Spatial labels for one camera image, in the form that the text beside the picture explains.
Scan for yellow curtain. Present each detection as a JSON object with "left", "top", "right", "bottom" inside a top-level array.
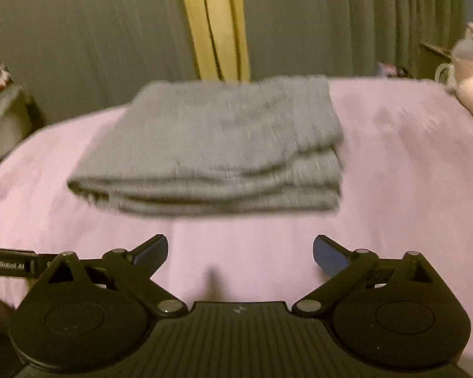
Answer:
[{"left": 184, "top": 0, "right": 250, "bottom": 82}]

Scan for grey bedside clutter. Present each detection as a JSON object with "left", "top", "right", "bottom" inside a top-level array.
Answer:
[{"left": 0, "top": 64, "right": 33, "bottom": 162}]

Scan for grey sweatpants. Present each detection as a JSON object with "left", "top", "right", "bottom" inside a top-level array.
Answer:
[{"left": 67, "top": 75, "right": 343, "bottom": 216}]

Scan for white plush toy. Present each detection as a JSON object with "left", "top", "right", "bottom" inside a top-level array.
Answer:
[{"left": 434, "top": 38, "right": 473, "bottom": 116}]

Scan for pink bed sheet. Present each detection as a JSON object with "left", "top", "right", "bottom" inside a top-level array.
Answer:
[{"left": 0, "top": 78, "right": 473, "bottom": 357}]

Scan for grey-green curtain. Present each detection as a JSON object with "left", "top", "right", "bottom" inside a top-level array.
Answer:
[{"left": 0, "top": 0, "right": 463, "bottom": 123}]

